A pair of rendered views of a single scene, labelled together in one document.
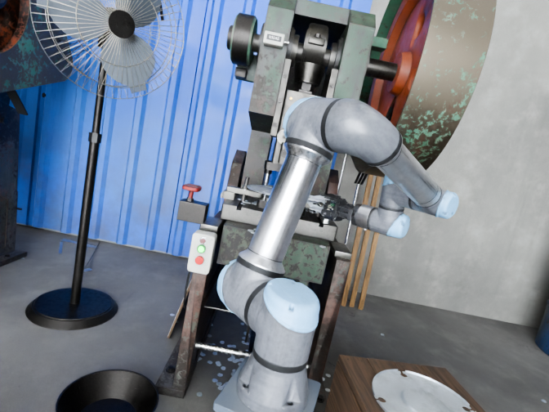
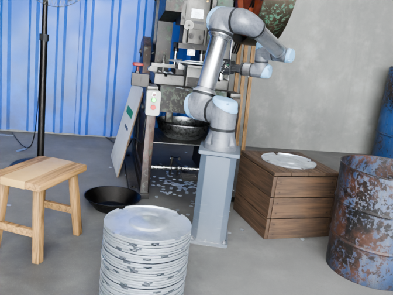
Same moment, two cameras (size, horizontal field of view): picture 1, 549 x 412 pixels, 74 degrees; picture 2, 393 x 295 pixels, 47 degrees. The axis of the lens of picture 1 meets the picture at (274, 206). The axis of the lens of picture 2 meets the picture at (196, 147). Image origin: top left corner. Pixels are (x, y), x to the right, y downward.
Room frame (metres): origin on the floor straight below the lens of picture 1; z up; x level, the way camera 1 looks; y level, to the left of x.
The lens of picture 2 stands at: (-1.26, 0.44, 0.93)
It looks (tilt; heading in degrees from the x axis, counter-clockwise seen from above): 14 degrees down; 348
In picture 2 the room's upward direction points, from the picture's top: 7 degrees clockwise
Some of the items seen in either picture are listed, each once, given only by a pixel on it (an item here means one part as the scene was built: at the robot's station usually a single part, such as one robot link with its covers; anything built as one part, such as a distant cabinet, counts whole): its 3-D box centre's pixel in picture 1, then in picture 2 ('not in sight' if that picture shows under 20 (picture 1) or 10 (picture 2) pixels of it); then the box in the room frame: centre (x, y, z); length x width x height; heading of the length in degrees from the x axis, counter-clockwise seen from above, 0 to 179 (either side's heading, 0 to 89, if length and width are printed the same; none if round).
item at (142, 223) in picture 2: not in sight; (148, 222); (0.13, 0.28, 0.32); 0.29 x 0.29 x 0.01
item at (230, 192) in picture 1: (243, 188); (161, 63); (1.50, 0.14, 0.76); 0.17 x 0.06 x 0.10; 91
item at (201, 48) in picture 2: (287, 172); (190, 48); (1.51, -0.03, 0.86); 0.20 x 0.16 x 0.05; 91
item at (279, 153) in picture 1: (297, 128); (195, 18); (1.47, -0.03, 1.04); 0.17 x 0.15 x 0.30; 1
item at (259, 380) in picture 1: (276, 370); (221, 137); (0.70, -0.07, 0.50); 0.15 x 0.15 x 0.10
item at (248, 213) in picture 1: (278, 215); (188, 79); (1.51, -0.03, 0.67); 0.45 x 0.30 x 0.06; 91
